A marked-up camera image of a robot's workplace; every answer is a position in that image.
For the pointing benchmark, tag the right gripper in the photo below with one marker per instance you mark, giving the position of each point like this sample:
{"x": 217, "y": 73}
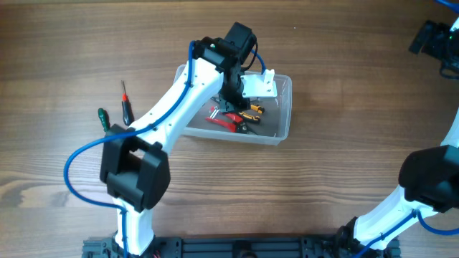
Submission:
{"x": 419, "y": 37}

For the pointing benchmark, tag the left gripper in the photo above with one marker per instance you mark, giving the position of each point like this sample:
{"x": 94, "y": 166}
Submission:
{"x": 229, "y": 104}

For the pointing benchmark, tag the red handle wire stripper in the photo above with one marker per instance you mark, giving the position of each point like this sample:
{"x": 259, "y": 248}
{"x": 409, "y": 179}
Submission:
{"x": 236, "y": 125}

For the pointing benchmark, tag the orange black needle-nose pliers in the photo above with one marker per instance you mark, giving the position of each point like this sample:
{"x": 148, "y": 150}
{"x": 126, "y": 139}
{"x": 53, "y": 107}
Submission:
{"x": 252, "y": 118}

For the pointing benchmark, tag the black red screwdriver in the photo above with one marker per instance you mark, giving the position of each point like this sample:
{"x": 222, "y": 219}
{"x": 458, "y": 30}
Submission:
{"x": 128, "y": 117}

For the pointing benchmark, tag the green handle screwdriver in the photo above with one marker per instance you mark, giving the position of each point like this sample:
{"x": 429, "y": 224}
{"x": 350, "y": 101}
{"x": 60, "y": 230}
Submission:
{"x": 104, "y": 119}

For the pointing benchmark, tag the silver socket wrench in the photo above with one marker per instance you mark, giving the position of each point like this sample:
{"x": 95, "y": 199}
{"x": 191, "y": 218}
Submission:
{"x": 214, "y": 112}

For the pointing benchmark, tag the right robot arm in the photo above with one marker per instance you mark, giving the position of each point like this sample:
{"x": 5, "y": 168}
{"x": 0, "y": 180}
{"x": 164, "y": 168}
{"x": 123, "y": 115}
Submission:
{"x": 428, "y": 185}

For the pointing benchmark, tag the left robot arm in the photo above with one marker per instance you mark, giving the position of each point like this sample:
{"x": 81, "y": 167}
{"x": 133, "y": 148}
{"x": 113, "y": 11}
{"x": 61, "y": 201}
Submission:
{"x": 135, "y": 162}

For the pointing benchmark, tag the clear plastic container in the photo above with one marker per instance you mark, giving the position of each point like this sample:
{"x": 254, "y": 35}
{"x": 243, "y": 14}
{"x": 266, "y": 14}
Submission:
{"x": 274, "y": 125}

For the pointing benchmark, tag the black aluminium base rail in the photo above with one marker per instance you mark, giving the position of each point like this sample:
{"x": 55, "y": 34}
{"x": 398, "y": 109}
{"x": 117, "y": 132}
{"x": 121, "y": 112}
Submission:
{"x": 305, "y": 247}

